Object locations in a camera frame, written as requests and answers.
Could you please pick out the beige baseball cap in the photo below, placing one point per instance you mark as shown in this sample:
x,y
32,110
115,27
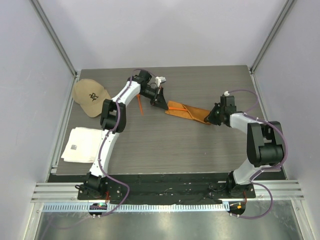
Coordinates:
x,y
90,95

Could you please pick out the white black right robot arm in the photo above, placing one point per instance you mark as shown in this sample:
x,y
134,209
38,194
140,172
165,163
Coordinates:
x,y
266,149

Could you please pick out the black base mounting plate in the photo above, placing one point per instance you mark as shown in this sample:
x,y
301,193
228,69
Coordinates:
x,y
171,187

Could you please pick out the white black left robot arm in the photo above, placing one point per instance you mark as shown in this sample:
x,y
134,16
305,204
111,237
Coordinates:
x,y
112,125

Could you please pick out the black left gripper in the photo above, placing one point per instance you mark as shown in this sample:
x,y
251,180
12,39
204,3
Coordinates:
x,y
158,100

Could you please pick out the orange plastic fork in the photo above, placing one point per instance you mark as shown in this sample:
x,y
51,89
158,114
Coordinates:
x,y
140,104

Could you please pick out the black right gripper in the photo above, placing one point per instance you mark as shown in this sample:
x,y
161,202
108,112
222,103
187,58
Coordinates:
x,y
211,119

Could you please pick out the white folded towel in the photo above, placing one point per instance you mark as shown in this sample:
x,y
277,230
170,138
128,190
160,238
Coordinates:
x,y
82,145

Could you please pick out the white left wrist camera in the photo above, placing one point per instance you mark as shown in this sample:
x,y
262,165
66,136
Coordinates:
x,y
159,80

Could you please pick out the orange cloth napkin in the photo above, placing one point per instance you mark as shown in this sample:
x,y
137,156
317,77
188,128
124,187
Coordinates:
x,y
192,113

